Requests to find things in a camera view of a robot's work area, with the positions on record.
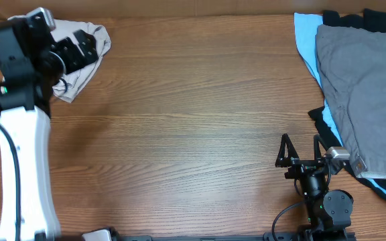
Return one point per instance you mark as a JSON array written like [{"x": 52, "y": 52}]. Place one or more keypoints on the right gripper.
[{"x": 301, "y": 166}]

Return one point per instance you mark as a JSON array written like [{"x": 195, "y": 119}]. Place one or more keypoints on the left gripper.
[{"x": 65, "y": 47}]

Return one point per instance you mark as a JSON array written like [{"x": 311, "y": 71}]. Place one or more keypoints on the beige shorts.
[{"x": 42, "y": 56}]

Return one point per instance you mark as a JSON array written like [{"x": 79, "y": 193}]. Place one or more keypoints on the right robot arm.
[{"x": 328, "y": 210}]

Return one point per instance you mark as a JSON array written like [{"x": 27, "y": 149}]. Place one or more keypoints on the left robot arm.
[{"x": 27, "y": 211}]

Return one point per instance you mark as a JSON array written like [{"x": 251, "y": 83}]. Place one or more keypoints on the grey shorts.
[{"x": 352, "y": 66}]

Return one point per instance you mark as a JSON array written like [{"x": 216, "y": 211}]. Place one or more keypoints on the light blue garment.
[{"x": 306, "y": 28}]

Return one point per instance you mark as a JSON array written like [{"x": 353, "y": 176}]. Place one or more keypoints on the black garment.
[{"x": 371, "y": 21}]

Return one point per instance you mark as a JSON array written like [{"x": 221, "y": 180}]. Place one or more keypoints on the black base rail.
[{"x": 110, "y": 234}]

